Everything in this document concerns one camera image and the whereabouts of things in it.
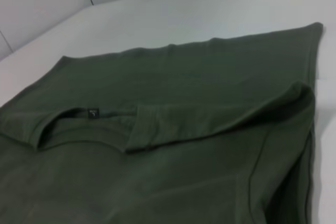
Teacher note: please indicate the dark green t-shirt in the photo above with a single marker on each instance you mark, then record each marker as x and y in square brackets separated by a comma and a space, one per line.
[157, 142]

